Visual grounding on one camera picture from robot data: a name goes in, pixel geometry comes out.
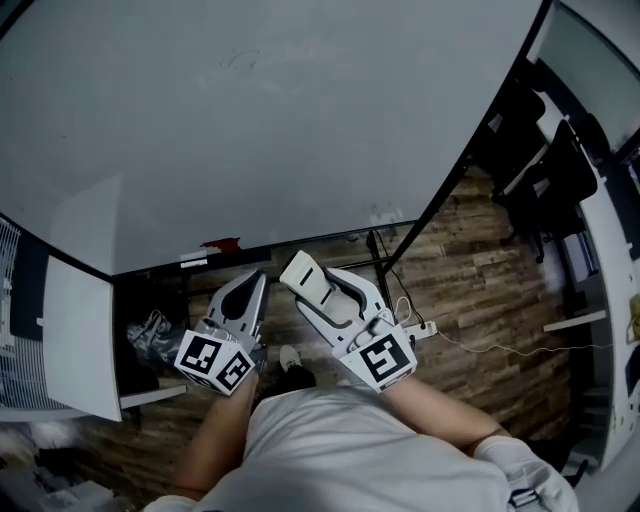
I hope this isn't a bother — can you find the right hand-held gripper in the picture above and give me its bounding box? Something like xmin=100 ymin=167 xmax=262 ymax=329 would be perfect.
xmin=293 ymin=266 xmax=419 ymax=397

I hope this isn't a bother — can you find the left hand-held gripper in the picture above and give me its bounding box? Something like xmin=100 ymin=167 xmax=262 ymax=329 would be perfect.
xmin=173 ymin=268 xmax=270 ymax=398

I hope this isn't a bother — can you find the white whiteboard eraser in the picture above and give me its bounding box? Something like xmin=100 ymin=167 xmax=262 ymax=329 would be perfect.
xmin=278 ymin=249 xmax=337 ymax=307

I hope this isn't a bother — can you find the black-framed whiteboard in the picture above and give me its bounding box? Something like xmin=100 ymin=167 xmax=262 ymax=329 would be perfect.
xmin=0 ymin=0 xmax=554 ymax=279

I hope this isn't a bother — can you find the person's right forearm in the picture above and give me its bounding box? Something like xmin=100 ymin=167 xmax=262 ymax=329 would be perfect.
xmin=383 ymin=376 xmax=507 ymax=455

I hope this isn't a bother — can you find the person's left forearm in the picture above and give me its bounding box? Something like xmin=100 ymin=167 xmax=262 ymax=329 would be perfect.
xmin=173 ymin=371 xmax=262 ymax=497

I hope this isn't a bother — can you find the person's white shoe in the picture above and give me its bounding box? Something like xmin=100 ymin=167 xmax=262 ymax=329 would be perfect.
xmin=278 ymin=343 xmax=304 ymax=375

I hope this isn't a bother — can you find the white power strip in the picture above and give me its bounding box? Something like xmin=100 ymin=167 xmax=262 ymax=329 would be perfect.
xmin=401 ymin=320 xmax=439 ymax=342

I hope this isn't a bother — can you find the grey crumpled bag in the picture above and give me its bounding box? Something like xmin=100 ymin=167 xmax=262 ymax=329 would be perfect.
xmin=124 ymin=308 xmax=190 ymax=367

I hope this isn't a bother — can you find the white shelf board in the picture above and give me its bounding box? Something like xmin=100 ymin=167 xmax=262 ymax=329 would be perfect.
xmin=119 ymin=384 xmax=190 ymax=411

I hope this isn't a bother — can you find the white T-shirt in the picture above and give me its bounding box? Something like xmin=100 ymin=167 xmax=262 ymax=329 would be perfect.
xmin=143 ymin=386 xmax=582 ymax=512

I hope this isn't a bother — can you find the white cabinet panel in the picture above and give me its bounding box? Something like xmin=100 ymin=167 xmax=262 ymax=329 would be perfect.
xmin=43 ymin=253 xmax=124 ymax=423

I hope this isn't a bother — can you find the grey desk shelf board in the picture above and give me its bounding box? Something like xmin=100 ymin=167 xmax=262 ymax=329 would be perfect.
xmin=542 ymin=309 xmax=610 ymax=335

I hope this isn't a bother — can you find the black office chair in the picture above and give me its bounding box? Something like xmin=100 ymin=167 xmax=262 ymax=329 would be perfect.
xmin=503 ymin=118 xmax=600 ymax=265
xmin=491 ymin=74 xmax=547 ymax=202

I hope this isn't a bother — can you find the white cardboard box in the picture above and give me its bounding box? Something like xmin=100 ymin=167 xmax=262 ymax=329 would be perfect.
xmin=38 ymin=483 xmax=115 ymax=512

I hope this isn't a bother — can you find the white desk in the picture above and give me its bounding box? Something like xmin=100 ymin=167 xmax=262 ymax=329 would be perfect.
xmin=576 ymin=149 xmax=640 ymax=472

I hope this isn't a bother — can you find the yellow object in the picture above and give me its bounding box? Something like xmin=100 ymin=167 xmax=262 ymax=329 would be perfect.
xmin=626 ymin=293 xmax=640 ymax=345

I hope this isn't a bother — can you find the black metal stand frame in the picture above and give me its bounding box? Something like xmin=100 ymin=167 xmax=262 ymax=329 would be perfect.
xmin=366 ymin=221 xmax=422 ymax=302

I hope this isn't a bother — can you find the thin white cable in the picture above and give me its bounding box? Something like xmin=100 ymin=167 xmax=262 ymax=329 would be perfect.
xmin=433 ymin=328 xmax=610 ymax=357

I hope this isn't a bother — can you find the white wire rack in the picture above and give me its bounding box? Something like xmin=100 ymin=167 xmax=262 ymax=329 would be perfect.
xmin=0 ymin=216 xmax=52 ymax=412

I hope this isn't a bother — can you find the grey chest strap buckle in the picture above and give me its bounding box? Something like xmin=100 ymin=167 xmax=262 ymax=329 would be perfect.
xmin=506 ymin=487 xmax=545 ymax=512

